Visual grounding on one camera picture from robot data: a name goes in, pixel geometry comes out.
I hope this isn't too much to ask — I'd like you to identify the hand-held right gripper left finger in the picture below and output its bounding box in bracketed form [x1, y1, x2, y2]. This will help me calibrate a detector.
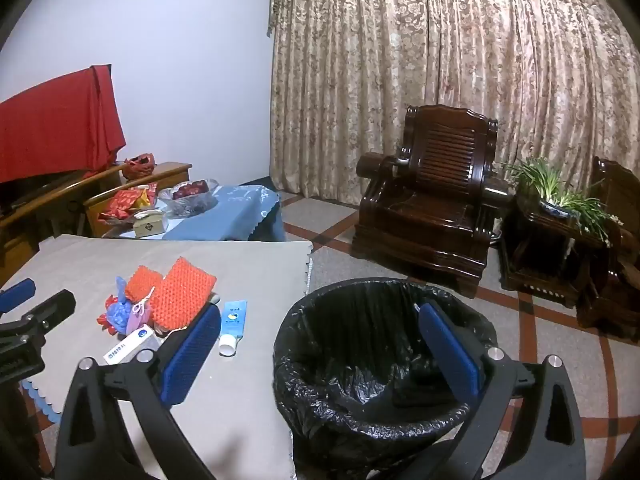
[54, 304, 223, 480]

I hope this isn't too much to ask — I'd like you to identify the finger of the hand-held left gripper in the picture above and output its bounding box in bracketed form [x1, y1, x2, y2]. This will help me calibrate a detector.
[0, 279, 37, 313]
[0, 290, 77, 347]

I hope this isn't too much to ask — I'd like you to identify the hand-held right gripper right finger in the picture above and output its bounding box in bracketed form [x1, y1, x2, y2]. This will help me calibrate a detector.
[417, 301, 587, 480]

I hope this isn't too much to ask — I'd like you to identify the orange foam net sleeve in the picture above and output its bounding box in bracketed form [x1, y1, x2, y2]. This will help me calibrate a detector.
[123, 266, 166, 306]
[148, 256, 218, 329]

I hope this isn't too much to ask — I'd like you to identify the blue plastic bag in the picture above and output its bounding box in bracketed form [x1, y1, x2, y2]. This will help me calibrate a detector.
[106, 276, 138, 335]

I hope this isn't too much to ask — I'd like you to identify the black bag lined trash bin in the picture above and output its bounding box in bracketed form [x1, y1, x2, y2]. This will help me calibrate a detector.
[272, 277, 498, 480]

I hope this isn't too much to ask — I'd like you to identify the white blue cream tube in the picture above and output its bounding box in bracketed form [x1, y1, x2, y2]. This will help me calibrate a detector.
[219, 300, 249, 357]

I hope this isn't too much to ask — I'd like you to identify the white medicine box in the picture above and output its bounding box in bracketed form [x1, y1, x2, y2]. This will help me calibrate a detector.
[103, 323, 161, 366]

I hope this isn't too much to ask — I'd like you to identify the dark wooden side table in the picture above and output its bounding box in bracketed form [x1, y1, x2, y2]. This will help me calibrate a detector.
[500, 195, 613, 311]

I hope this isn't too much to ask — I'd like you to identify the red foil packet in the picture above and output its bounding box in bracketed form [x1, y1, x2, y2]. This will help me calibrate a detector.
[97, 183, 160, 226]

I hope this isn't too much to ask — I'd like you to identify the gold box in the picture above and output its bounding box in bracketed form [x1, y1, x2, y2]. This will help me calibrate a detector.
[132, 210, 167, 238]

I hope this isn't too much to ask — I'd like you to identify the blue tablecloth side table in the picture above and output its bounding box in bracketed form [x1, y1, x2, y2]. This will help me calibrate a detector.
[102, 185, 287, 242]

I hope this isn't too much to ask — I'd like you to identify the dark wooden armchair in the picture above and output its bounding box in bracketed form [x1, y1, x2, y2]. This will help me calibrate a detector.
[350, 104, 516, 298]
[575, 156, 640, 343]

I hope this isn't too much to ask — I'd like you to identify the clear bag of red fruit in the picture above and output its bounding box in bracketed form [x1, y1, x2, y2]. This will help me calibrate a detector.
[159, 178, 221, 218]

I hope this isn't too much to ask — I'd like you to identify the red patterned plastic bag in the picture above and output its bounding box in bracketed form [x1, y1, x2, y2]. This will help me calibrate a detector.
[122, 152, 156, 179]

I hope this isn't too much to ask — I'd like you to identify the red cloth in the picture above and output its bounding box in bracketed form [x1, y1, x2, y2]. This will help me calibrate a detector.
[0, 64, 127, 184]

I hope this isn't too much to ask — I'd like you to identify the green potted plant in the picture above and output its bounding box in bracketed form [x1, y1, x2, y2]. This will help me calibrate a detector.
[500, 156, 626, 248]

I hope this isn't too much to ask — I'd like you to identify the beige patterned curtain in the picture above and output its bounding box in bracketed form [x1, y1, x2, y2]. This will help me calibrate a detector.
[267, 0, 640, 213]

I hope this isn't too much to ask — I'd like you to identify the pink drawstring sachet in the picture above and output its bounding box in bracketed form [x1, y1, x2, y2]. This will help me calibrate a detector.
[126, 297, 153, 336]

